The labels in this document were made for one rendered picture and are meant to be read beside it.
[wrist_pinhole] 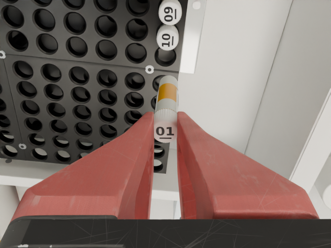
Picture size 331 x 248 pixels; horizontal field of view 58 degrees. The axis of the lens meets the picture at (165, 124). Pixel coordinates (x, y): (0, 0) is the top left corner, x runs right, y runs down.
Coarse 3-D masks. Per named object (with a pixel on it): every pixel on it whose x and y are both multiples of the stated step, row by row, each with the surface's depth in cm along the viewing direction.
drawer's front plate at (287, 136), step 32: (320, 0) 18; (288, 32) 22; (320, 32) 18; (288, 64) 22; (320, 64) 17; (288, 96) 21; (320, 96) 17; (256, 128) 28; (288, 128) 21; (320, 128) 17; (256, 160) 27; (288, 160) 20; (320, 160) 19
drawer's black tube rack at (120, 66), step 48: (0, 0) 17; (48, 0) 19; (96, 0) 17; (144, 0) 20; (0, 48) 18; (48, 48) 21; (96, 48) 18; (144, 48) 18; (0, 96) 20; (48, 96) 20; (96, 96) 20; (144, 96) 20; (0, 144) 23; (48, 144) 23; (96, 144) 22
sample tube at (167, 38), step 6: (162, 30) 16; (168, 30) 16; (174, 30) 16; (162, 36) 16; (168, 36) 16; (174, 36) 16; (162, 42) 16; (168, 42) 16; (174, 42) 16; (162, 48) 17; (168, 48) 17
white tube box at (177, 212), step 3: (174, 201) 44; (177, 201) 41; (174, 204) 44; (177, 204) 41; (174, 207) 43; (177, 207) 41; (174, 210) 43; (177, 210) 42; (174, 213) 42; (177, 213) 42; (180, 213) 42; (174, 216) 42; (177, 216) 42; (180, 216) 42
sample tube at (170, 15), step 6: (168, 0) 16; (174, 0) 16; (162, 6) 15; (168, 6) 15; (174, 6) 15; (180, 6) 16; (162, 12) 16; (168, 12) 16; (174, 12) 16; (180, 12) 16; (162, 18) 16; (168, 18) 16; (174, 18) 16; (168, 24) 16
